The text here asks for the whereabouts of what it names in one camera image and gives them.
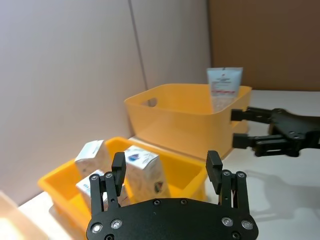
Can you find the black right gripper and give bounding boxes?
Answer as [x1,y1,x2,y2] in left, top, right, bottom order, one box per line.
[230,106,320,158]

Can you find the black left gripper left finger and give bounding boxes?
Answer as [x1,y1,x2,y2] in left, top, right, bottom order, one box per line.
[89,151,127,218]

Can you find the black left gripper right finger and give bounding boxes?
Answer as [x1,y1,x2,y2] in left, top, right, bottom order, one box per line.
[205,150,252,218]

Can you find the white printed carton box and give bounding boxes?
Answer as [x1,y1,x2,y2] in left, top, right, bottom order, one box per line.
[75,169,131,214]
[123,145,171,201]
[74,139,112,180]

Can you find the small yellow plastic bin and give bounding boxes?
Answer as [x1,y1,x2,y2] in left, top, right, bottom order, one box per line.
[37,136,207,238]

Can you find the white squeeze tube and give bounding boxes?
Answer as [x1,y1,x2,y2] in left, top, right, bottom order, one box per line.
[206,66,244,114]

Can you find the large yellow plastic tub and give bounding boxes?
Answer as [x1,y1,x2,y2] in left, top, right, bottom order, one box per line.
[124,83,253,161]

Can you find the tan cardboard box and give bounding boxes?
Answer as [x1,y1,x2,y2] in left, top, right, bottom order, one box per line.
[0,191,50,240]

